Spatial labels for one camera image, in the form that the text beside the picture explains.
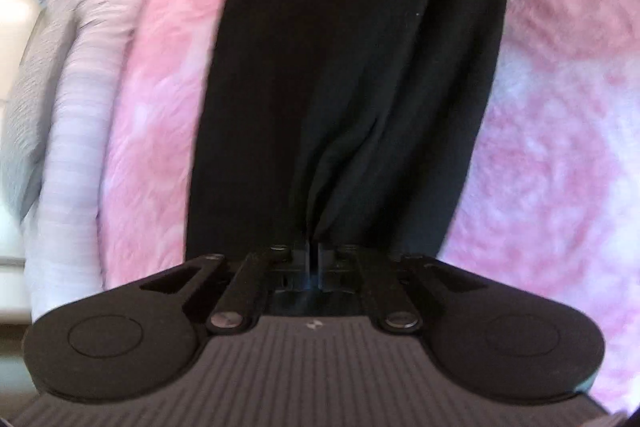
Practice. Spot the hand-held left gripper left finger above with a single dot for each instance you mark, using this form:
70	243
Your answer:
299	265

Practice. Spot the grey striped pillow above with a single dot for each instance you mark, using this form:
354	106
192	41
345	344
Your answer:
30	107

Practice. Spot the white wardrobe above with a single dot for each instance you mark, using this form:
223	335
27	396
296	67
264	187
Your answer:
15	7

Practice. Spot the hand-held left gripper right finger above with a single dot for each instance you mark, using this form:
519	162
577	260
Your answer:
328	265

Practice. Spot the pink fluffy blanket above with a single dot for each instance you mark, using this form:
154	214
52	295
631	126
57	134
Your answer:
550	157

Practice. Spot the black cloth garment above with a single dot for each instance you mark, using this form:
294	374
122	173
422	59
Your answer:
350	107

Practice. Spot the white striped duvet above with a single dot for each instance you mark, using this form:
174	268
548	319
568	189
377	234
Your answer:
75	157

